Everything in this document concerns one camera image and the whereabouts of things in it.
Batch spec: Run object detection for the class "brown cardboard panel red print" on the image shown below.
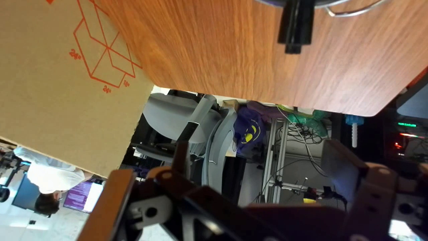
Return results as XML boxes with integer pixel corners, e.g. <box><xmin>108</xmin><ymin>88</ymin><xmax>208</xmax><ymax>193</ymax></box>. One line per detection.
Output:
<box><xmin>0</xmin><ymin>0</ymin><xmax>155</xmax><ymax>180</ymax></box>

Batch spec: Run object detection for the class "purple cartoon print bag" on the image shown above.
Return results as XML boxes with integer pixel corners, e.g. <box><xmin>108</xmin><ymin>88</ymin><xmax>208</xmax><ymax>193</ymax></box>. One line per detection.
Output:
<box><xmin>231</xmin><ymin>102</ymin><xmax>274</xmax><ymax>159</ymax></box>

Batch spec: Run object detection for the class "teal cloth bag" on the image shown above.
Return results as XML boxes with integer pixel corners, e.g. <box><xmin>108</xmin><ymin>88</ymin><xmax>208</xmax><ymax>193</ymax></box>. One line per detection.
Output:
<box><xmin>274</xmin><ymin>105</ymin><xmax>334</xmax><ymax>130</ymax></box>

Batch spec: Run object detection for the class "person in white shirt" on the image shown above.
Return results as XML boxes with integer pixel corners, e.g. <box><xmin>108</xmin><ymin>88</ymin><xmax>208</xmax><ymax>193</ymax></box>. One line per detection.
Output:
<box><xmin>12</xmin><ymin>146</ymin><xmax>97</xmax><ymax>220</ymax></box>

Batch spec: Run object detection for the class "black controller box with LEDs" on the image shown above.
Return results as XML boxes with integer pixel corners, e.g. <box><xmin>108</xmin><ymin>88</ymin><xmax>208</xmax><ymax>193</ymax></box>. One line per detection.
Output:
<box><xmin>386</xmin><ymin>117</ymin><xmax>428</xmax><ymax>155</ymax></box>

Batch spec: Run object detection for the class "black white Expo marker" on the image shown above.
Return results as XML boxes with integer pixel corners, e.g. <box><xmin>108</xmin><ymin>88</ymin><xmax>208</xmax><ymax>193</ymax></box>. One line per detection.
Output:
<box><xmin>276</xmin><ymin>0</ymin><xmax>315</xmax><ymax>56</ymax></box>

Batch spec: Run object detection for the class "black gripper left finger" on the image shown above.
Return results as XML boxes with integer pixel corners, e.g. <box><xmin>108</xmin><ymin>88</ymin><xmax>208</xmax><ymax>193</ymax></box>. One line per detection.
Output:
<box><xmin>75</xmin><ymin>121</ymin><xmax>268</xmax><ymax>241</ymax></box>

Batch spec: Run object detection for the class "grey office chair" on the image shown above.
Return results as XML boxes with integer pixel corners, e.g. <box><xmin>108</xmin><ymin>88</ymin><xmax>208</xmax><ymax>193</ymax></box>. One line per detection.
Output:
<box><xmin>131</xmin><ymin>91</ymin><xmax>240</xmax><ymax>198</ymax></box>

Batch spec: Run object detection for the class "aluminium frame stand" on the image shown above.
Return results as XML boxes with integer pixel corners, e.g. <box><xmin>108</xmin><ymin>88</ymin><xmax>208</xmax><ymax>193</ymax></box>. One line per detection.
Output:
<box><xmin>259</xmin><ymin>118</ymin><xmax>314</xmax><ymax>205</ymax></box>

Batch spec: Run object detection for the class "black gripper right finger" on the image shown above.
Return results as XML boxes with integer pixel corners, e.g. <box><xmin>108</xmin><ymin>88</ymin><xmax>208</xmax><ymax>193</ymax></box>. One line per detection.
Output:
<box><xmin>319</xmin><ymin>138</ymin><xmax>428</xmax><ymax>241</ymax></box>

